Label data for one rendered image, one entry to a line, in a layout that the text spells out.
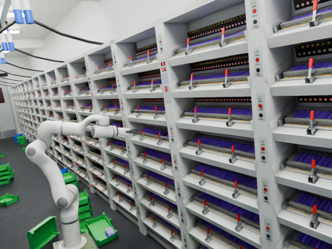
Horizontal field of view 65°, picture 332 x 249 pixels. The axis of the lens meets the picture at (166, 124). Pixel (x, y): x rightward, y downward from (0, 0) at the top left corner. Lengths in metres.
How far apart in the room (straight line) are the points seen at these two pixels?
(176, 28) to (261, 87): 0.77
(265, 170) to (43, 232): 2.34
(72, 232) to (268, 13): 1.77
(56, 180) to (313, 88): 1.59
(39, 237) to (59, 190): 1.17
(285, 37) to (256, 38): 0.13
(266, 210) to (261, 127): 0.41
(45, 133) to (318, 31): 1.60
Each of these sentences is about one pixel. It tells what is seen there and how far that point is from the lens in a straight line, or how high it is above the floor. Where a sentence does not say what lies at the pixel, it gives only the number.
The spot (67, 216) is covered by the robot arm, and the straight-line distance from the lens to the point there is 2.02.
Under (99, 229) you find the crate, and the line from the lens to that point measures 2.87.
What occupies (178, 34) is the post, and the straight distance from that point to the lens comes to 1.78.
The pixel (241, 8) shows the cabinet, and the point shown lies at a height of 1.74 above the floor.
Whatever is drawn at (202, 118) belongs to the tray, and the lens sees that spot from 1.60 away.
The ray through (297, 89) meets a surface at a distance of 1.15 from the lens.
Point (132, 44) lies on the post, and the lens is 2.39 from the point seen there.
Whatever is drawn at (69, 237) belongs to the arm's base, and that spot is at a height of 0.44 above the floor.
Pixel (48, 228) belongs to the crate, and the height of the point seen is 0.09.
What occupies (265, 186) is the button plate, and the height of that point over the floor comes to 0.88.
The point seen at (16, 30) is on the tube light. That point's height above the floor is 2.86.
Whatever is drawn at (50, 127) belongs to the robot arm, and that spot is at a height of 1.21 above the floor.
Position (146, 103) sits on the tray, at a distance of 2.31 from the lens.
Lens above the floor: 1.44
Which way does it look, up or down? 10 degrees down
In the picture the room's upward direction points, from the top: 7 degrees counter-clockwise
